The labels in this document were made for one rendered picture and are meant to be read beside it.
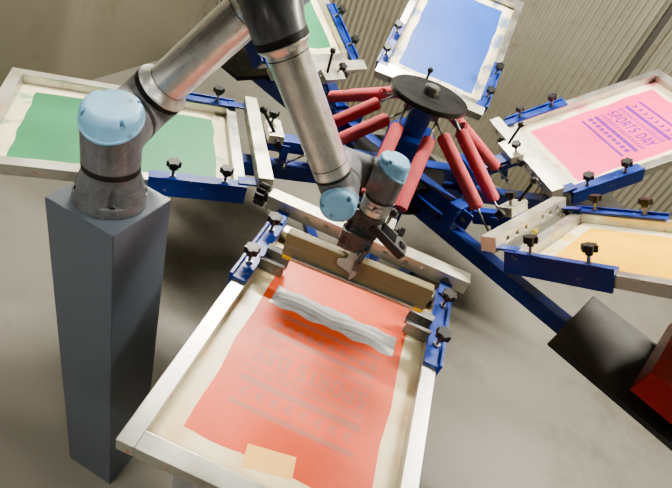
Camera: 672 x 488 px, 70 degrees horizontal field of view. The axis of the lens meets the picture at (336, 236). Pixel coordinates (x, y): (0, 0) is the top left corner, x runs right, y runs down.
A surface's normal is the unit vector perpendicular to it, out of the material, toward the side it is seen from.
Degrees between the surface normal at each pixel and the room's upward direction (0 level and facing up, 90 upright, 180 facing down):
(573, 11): 90
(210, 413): 0
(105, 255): 90
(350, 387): 0
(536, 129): 32
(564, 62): 90
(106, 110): 8
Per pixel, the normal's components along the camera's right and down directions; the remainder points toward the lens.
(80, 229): -0.39, 0.49
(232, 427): 0.30, -0.74
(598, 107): -0.25, -0.66
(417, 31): 0.10, -0.33
